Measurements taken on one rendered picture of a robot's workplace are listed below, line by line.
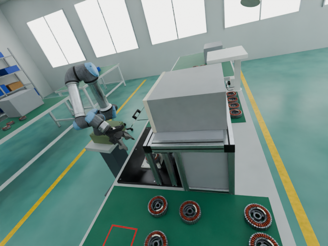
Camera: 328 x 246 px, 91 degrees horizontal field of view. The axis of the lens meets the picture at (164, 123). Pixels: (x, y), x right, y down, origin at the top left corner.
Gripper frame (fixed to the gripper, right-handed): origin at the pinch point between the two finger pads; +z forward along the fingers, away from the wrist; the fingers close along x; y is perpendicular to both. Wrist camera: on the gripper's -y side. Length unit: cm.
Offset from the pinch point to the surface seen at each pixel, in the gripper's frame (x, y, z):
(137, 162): 0.9, 12.2, 13.4
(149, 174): 10.8, 2.7, 22.2
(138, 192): 23.5, 6.7, 21.9
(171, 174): 17.4, -18.7, 28.0
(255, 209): 27, -44, 63
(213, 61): -86, -60, 17
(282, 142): -111, -39, 156
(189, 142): 18, -45, 19
